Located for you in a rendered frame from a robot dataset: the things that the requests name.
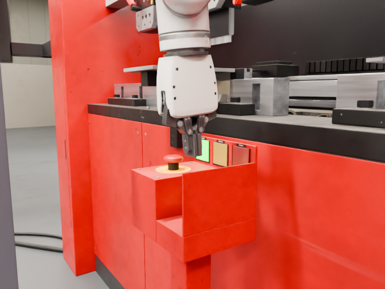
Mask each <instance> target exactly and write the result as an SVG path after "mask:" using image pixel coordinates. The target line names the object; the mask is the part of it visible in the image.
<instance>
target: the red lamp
mask: <svg viewBox="0 0 385 289"><path fill-rule="evenodd" d="M246 163H249V149H246V148H242V147H237V146H233V166H234V165H241V164H246Z"/></svg>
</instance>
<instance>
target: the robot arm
mask: <svg viewBox="0 0 385 289"><path fill-rule="evenodd" d="M210 1H211V0H156V13H157V20H158V32H159V46H160V51H161V52H167V54H164V55H163V57H162V58H159V61H158V71H157V85H156V86H157V105H158V113H159V115H160V116H162V117H163V119H162V124H163V125H164V126H173V127H175V128H176V129H177V130H178V131H179V133H181V134H182V140H183V151H184V154H185V155H186V156H189V157H193V158H195V157H197V156H202V134H201V133H203V132H204V129H205V125H206V124H207V122H208V121H210V120H212V119H214V118H216V117H217V113H216V110H217V108H218V91H217V81H216V76H215V70H214V65H213V61H212V58H211V55H209V52H208V51H205V49H207V48H211V44H210V25H209V7H208V3H209V2H210ZM173 117H174V118H176V119H174V118H173Z"/></svg>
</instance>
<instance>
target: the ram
mask: <svg viewBox="0 0 385 289"><path fill-rule="evenodd" d="M105 4H106V7H111V8H117V9H122V8H124V7H126V6H128V5H129V4H128V2H127V1H126V0H105Z"/></svg>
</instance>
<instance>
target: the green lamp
mask: <svg viewBox="0 0 385 289"><path fill-rule="evenodd" d="M197 159H200V160H203V161H207V162H208V161H209V141H207V140H202V156H197Z"/></svg>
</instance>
